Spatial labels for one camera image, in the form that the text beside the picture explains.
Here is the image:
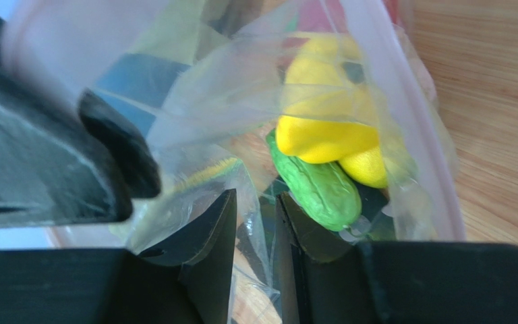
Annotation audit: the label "clear zip top bag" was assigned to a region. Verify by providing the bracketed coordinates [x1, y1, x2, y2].
[0, 1, 465, 323]

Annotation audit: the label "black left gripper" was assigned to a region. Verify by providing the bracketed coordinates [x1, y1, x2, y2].
[0, 18, 161, 228]

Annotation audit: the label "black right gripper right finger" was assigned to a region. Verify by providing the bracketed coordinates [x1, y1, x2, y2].
[276, 193, 518, 323]

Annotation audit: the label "fake green cucumber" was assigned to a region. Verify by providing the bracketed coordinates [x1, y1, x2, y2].
[266, 130, 362, 232]

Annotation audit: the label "fake pink dragon fruit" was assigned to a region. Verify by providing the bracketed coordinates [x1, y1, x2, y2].
[283, 1, 413, 59]

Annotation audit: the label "fake yellow bananas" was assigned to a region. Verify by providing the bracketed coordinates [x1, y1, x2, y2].
[275, 34, 419, 190]

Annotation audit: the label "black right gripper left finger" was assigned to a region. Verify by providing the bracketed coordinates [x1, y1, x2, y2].
[0, 190, 237, 323]

